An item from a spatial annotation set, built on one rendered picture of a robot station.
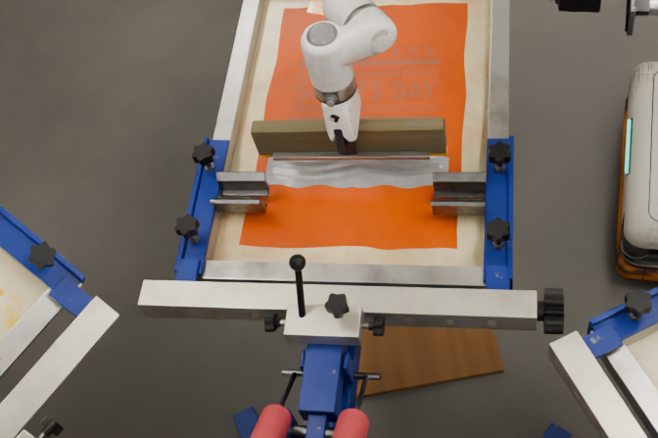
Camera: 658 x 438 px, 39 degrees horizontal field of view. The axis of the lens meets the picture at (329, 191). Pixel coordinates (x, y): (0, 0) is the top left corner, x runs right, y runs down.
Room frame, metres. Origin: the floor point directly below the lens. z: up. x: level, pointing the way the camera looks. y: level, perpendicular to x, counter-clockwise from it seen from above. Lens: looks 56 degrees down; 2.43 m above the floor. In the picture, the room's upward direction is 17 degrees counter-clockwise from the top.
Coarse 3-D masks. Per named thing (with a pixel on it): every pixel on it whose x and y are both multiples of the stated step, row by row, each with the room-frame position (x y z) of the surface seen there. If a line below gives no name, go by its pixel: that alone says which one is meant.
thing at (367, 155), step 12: (276, 156) 1.06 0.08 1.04; (288, 156) 1.05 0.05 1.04; (300, 156) 1.05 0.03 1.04; (312, 156) 1.04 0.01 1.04; (324, 156) 1.03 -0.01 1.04; (336, 156) 1.02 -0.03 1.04; (348, 156) 1.01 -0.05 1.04; (360, 156) 1.00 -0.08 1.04; (372, 156) 1.00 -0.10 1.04; (384, 156) 0.99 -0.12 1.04; (396, 156) 0.98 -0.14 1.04; (408, 156) 0.97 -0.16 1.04; (420, 156) 0.96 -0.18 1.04
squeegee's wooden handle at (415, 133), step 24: (312, 120) 1.07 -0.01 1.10; (360, 120) 1.03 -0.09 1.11; (384, 120) 1.02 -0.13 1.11; (408, 120) 1.00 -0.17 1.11; (432, 120) 0.99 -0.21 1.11; (264, 144) 1.08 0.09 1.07; (288, 144) 1.06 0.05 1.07; (312, 144) 1.05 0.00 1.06; (336, 144) 1.03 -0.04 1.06; (360, 144) 1.01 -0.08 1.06; (384, 144) 1.00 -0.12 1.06; (408, 144) 0.98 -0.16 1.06; (432, 144) 0.97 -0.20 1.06
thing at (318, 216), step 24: (288, 24) 1.47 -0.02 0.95; (288, 48) 1.40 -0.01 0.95; (288, 72) 1.33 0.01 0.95; (288, 96) 1.27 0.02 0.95; (264, 120) 1.23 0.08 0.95; (288, 120) 1.21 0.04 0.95; (264, 168) 1.11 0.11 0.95; (288, 192) 1.03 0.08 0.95; (312, 192) 1.02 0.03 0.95; (336, 192) 1.00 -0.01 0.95; (264, 216) 1.00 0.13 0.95; (288, 216) 0.98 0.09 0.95; (312, 216) 0.97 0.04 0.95; (336, 216) 0.95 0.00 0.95; (240, 240) 0.96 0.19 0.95; (264, 240) 0.94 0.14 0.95; (288, 240) 0.93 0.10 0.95; (312, 240) 0.91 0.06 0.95; (336, 240) 0.90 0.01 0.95
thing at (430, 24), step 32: (416, 32) 1.33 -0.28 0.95; (448, 32) 1.31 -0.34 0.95; (448, 64) 1.23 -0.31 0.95; (448, 96) 1.15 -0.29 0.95; (448, 128) 1.07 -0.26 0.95; (448, 160) 1.00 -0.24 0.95; (352, 192) 0.99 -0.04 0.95; (384, 192) 0.97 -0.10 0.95; (416, 192) 0.95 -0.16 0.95; (352, 224) 0.92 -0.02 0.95; (384, 224) 0.90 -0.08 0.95; (416, 224) 0.88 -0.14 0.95; (448, 224) 0.86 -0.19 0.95
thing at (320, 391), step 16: (320, 352) 0.65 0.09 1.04; (336, 352) 0.64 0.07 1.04; (304, 368) 0.63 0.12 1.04; (320, 368) 0.62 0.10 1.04; (336, 368) 0.61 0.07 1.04; (304, 384) 0.60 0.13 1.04; (320, 384) 0.60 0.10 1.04; (336, 384) 0.59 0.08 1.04; (304, 400) 0.58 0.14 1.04; (320, 400) 0.57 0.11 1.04; (336, 400) 0.56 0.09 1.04; (304, 416) 0.56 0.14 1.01; (336, 416) 0.55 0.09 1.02
